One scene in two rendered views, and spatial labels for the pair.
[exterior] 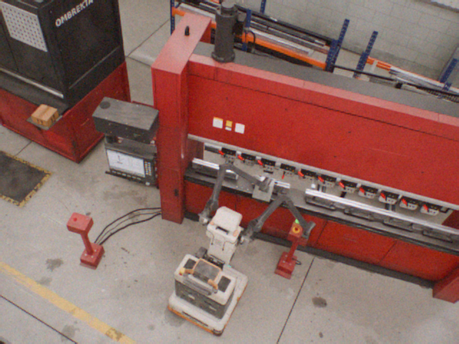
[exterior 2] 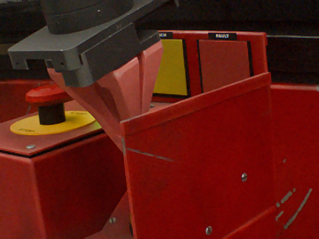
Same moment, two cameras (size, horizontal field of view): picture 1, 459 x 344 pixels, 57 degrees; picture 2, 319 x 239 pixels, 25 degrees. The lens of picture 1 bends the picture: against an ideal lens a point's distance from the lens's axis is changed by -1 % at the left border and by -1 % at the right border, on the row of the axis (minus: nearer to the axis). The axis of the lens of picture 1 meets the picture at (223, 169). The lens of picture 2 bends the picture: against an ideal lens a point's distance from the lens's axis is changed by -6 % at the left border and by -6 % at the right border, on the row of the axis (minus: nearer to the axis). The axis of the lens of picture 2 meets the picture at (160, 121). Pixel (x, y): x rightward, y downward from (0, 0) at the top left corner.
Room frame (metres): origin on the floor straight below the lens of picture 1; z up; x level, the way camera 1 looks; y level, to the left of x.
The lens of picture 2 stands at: (1.81, -1.10, 0.90)
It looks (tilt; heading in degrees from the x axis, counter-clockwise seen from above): 13 degrees down; 23
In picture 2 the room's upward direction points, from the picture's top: 6 degrees counter-clockwise
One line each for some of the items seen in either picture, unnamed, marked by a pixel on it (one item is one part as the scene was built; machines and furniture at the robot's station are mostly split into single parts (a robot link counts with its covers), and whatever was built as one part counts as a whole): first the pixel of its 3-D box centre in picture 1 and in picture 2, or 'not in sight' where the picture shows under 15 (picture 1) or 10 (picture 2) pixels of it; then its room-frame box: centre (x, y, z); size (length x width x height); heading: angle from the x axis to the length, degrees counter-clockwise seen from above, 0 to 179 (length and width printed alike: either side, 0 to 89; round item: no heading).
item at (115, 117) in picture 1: (130, 145); not in sight; (2.50, 0.87, 1.53); 0.51 x 0.25 x 0.85; 80
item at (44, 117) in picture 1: (43, 115); not in sight; (3.20, 2.04, 1.04); 0.30 x 0.26 x 0.12; 68
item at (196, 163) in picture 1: (215, 168); not in sight; (2.84, 0.09, 0.92); 0.50 x 0.06 x 0.10; 79
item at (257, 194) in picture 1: (263, 189); not in sight; (2.59, -0.43, 1.00); 0.26 x 0.18 x 0.01; 169
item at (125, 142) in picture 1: (137, 153); not in sight; (2.71, 0.87, 1.17); 0.40 x 0.24 x 0.07; 79
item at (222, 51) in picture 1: (234, 31); not in sight; (2.96, 0.04, 2.53); 0.33 x 0.25 x 0.47; 79
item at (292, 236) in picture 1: (300, 232); (107, 164); (2.28, -0.85, 0.75); 0.20 x 0.16 x 0.18; 72
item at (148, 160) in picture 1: (132, 161); not in sight; (2.41, 0.83, 1.42); 0.45 x 0.12 x 0.36; 80
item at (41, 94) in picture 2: not in sight; (50, 108); (2.29, -0.80, 0.79); 0.04 x 0.04 x 0.04
